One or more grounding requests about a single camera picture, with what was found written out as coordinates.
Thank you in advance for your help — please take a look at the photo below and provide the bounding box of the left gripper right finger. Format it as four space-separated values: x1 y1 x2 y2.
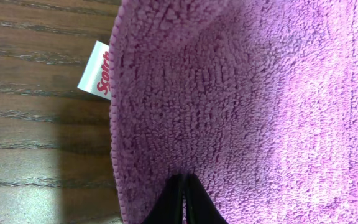
185 174 227 224

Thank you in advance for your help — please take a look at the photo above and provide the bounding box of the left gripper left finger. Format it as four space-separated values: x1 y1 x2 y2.
142 174 184 224

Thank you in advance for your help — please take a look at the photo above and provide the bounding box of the purple microfiber cloth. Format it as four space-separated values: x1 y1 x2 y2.
110 0 358 223

